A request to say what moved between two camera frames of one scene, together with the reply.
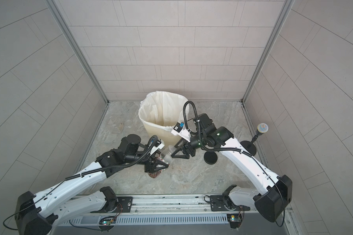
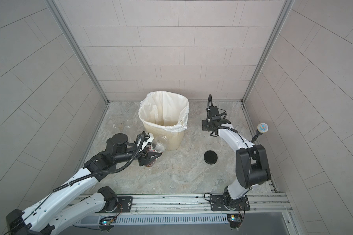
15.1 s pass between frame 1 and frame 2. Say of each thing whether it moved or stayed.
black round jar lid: stayed
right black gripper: moved
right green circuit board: stayed
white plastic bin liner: stayed
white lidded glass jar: moved
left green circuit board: stayed
